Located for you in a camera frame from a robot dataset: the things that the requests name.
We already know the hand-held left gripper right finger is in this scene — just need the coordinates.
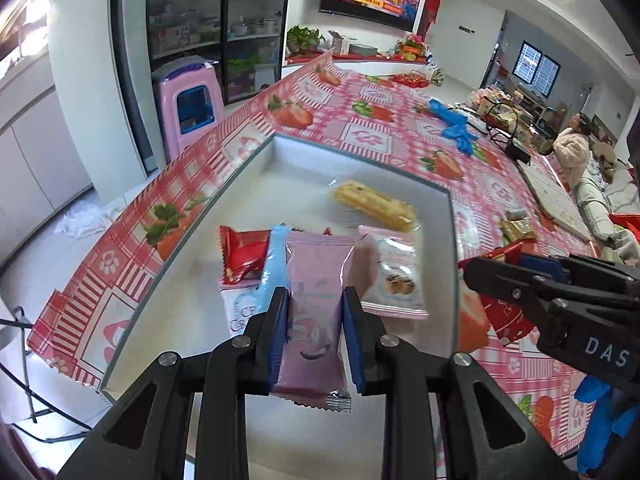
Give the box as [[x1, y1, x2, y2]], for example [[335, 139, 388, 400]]
[[342, 287, 576, 480]]

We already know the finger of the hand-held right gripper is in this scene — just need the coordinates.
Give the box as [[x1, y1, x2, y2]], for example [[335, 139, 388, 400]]
[[517, 254, 573, 281], [459, 256, 556, 311]]

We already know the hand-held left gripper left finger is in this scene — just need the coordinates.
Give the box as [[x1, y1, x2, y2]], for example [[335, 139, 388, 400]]
[[57, 287, 291, 480]]

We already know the white framed-print snack packet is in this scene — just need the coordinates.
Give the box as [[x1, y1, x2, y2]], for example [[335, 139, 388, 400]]
[[220, 282, 273, 338]]

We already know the pink cookie-print snack packet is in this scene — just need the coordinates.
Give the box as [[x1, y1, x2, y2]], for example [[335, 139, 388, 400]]
[[350, 225, 430, 320]]

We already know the light blue snack packet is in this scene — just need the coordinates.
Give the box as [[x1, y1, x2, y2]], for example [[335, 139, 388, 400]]
[[256, 225, 292, 301]]

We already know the yellow biscuit packet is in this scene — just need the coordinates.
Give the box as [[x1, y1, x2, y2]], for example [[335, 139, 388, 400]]
[[332, 180, 418, 233]]

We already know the grey shallow box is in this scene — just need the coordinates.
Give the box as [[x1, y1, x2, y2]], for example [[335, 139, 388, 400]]
[[97, 132, 461, 480]]

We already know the basket of snacks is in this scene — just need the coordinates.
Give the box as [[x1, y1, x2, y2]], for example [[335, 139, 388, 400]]
[[472, 87, 531, 136]]

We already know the person's right hand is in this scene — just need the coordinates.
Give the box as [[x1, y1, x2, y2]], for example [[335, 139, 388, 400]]
[[574, 375, 640, 476]]

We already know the gold snack packet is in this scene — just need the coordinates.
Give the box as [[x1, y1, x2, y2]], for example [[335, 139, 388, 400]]
[[500, 217, 537, 242]]

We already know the grey flat board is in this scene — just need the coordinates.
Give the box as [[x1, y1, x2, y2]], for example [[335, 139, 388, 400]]
[[517, 157, 608, 241]]

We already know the light sofa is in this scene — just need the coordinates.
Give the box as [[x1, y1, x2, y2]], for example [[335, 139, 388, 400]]
[[575, 150, 640, 261]]

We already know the blue disposable glove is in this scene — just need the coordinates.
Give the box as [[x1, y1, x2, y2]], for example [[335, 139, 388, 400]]
[[442, 119, 483, 156], [429, 99, 466, 126]]

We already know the dark framed window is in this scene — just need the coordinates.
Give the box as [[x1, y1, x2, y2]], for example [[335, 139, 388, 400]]
[[512, 40, 561, 98]]

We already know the strawberry print tablecloth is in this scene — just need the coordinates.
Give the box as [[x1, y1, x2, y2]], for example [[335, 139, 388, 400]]
[[25, 52, 601, 480]]

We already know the red fruit basket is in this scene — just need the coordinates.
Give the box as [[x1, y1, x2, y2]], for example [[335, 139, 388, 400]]
[[392, 71, 431, 88]]

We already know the white cloth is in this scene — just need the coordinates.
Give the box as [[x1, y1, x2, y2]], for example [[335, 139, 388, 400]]
[[52, 195, 136, 236]]

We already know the flower decoration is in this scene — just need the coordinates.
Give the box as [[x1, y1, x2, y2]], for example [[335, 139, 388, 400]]
[[395, 32, 428, 63]]

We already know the green potted plant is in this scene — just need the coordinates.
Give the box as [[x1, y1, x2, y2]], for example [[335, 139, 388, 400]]
[[285, 25, 326, 56]]

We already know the white low cabinet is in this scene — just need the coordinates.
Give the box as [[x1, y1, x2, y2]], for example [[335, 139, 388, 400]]
[[0, 75, 96, 261]]

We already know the glass door cabinet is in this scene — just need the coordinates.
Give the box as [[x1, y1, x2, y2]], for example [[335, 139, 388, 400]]
[[112, 0, 293, 161]]

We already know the black metal frame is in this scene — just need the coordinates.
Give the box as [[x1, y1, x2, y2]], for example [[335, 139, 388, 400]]
[[0, 305, 93, 443]]

